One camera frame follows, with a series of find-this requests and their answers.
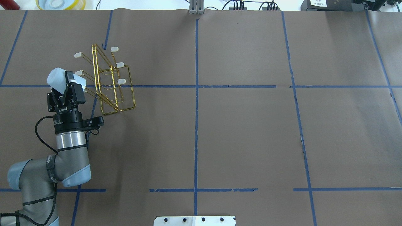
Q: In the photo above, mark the red cylinder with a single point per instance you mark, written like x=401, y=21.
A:
x=9, y=5

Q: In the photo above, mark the yellow bowl with blue plate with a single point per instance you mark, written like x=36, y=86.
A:
x=61, y=4

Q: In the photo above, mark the aluminium frame post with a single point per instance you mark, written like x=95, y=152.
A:
x=196, y=6

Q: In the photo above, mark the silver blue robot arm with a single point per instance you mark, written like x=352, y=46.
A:
x=38, y=178

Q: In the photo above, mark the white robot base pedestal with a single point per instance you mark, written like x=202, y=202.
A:
x=195, y=221

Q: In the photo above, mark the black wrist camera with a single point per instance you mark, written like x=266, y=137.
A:
x=92, y=123

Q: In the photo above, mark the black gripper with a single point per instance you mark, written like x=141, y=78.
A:
x=67, y=120

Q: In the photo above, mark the light blue plastic cup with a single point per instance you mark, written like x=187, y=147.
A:
x=57, y=80

